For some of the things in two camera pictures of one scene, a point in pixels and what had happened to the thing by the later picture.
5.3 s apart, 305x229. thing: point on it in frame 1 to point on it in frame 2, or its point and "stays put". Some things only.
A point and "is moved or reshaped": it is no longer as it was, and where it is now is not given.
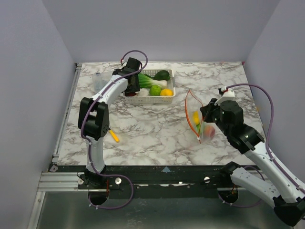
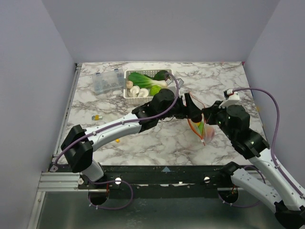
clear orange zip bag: [193, 105] stays put
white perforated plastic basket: [151, 99] stays put
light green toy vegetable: [198, 127] is moved or reshaped
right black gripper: [206, 114] stays put
